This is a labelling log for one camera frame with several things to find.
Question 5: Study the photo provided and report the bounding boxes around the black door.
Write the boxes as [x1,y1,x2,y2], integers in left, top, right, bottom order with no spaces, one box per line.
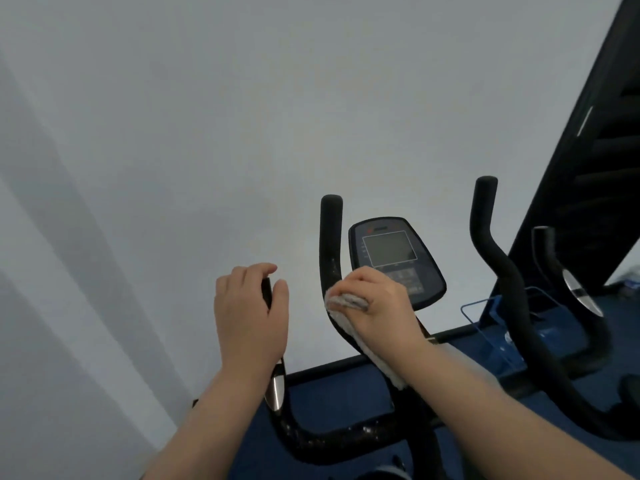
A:
[492,0,640,317]

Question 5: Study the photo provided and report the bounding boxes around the person's right hand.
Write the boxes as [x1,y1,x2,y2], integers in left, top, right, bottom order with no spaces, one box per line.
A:
[325,266,432,367]

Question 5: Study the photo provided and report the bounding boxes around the clear blue acrylic side table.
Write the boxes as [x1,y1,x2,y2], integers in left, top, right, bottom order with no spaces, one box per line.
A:
[459,287,566,381]

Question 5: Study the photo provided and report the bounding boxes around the grey cleaning cloth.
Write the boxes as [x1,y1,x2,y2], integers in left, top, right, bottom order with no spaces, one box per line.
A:
[325,292,409,391]

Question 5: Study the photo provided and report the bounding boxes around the black foam handlebars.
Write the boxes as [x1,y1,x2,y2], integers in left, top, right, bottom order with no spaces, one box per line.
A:
[259,175,640,480]

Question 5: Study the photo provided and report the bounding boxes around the person's right forearm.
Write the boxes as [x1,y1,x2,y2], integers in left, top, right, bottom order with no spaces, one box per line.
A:
[399,338,636,480]

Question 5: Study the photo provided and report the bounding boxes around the person's left hand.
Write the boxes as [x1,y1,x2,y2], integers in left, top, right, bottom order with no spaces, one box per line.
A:
[213,263,291,381]

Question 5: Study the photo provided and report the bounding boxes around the person's left forearm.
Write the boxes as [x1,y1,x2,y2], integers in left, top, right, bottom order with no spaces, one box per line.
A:
[142,367,281,480]

